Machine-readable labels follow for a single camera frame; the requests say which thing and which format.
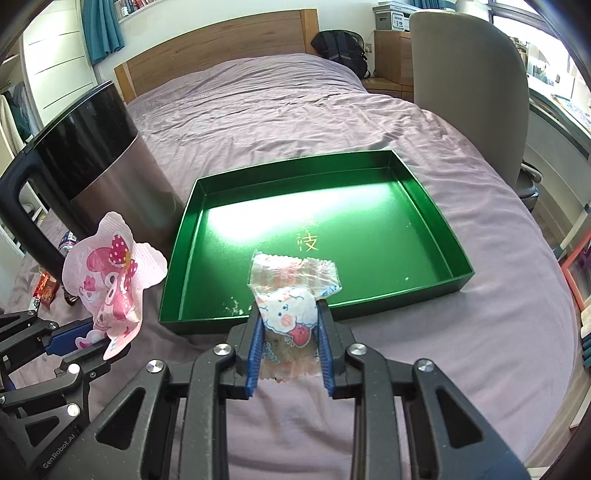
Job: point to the black backpack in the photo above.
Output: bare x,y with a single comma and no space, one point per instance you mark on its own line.
344,47

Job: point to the wooden bedside cabinet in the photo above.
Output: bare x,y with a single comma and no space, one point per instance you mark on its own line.
393,74

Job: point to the white wardrobe shelving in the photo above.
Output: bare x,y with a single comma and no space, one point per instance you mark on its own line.
46,71

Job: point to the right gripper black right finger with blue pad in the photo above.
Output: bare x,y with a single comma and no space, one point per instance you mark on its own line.
411,420

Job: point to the black and copper kettle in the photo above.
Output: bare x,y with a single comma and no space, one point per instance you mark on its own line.
88,161

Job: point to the pink strawberry cartoon snack packet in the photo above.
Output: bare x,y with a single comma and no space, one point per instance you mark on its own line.
109,272

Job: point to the clear cartoon snack packet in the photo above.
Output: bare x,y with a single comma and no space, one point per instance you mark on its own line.
287,290

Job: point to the beige office chair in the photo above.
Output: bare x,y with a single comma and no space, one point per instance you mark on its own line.
470,73

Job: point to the row of books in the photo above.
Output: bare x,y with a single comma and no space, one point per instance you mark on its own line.
125,8

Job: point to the purple bed sheet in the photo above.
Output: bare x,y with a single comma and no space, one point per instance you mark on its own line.
506,339

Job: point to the teal curtain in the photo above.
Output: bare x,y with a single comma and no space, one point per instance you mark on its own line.
101,30

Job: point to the wooden headboard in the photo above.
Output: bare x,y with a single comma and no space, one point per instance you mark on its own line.
264,34

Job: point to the blue grey snack bag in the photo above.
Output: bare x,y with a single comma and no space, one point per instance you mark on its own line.
67,242

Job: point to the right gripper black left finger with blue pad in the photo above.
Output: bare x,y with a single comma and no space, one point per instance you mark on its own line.
170,416

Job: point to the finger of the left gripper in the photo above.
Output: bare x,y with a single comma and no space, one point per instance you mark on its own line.
71,383
25,336

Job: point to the long red snack packet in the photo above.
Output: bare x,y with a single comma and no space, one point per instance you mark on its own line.
44,292

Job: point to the green shallow tray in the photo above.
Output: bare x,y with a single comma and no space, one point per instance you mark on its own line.
365,211

